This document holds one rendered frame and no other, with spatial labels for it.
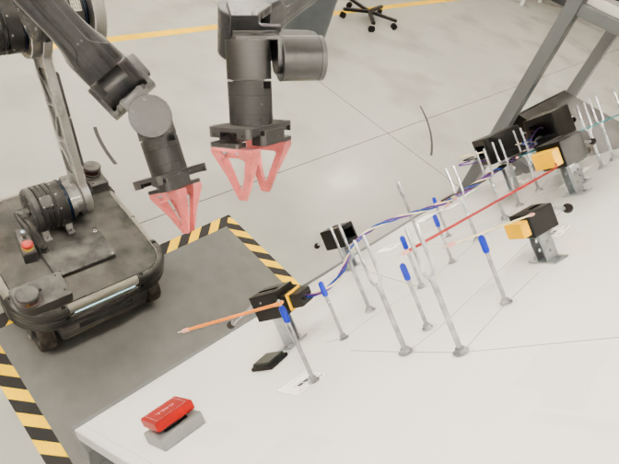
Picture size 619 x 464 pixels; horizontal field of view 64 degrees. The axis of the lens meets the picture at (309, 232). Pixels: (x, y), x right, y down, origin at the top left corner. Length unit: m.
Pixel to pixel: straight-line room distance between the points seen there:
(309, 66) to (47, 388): 1.55
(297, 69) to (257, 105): 0.07
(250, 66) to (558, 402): 0.48
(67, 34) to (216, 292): 1.57
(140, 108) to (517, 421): 0.57
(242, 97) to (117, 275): 1.33
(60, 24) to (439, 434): 0.63
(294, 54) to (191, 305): 1.58
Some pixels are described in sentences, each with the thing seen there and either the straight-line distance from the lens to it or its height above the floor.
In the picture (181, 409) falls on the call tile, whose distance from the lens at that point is 0.64.
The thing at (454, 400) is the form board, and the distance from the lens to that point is 0.47.
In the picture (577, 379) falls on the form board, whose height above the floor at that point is 1.41.
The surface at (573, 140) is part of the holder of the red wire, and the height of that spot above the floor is 1.33.
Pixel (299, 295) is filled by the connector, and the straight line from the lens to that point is 0.71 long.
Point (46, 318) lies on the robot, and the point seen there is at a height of 0.24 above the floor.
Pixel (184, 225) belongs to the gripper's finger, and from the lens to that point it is 0.81.
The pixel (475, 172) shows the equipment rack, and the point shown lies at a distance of 1.59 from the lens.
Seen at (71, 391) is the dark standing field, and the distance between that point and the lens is 1.94.
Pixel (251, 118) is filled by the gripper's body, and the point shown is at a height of 1.36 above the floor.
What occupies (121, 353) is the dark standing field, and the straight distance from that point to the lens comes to 2.00.
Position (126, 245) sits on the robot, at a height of 0.24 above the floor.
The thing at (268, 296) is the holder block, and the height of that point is 1.14.
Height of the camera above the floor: 1.71
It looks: 43 degrees down
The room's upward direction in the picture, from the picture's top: 19 degrees clockwise
